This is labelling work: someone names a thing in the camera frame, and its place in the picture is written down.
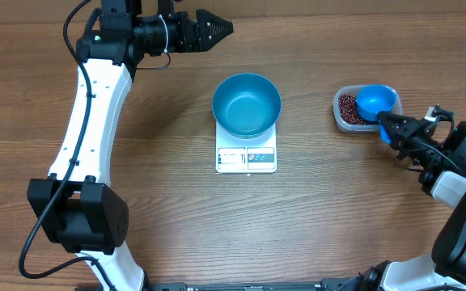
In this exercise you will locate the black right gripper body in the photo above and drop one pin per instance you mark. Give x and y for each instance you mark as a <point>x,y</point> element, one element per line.
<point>421,152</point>

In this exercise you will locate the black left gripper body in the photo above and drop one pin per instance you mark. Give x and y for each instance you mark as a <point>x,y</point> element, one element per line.
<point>163,35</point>

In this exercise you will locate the blue plastic measuring scoop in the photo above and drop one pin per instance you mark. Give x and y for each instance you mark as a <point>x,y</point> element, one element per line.
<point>373,99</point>

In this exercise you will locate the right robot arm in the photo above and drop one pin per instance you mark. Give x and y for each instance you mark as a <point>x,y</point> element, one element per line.
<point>442,173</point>

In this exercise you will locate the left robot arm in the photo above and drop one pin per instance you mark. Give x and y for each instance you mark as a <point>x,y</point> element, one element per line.
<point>75,205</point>

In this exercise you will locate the teal metal bowl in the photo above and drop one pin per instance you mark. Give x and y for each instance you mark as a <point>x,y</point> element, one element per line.
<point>246,105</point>

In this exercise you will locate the white digital kitchen scale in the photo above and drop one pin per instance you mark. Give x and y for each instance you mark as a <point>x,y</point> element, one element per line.
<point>235,155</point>

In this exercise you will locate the red beans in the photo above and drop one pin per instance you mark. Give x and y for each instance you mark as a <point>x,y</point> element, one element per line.
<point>348,110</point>

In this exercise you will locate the clear plastic food container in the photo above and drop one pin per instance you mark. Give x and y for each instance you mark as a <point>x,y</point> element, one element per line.
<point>351,128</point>

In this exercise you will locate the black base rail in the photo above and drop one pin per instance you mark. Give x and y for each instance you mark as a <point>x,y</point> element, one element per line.
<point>322,285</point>

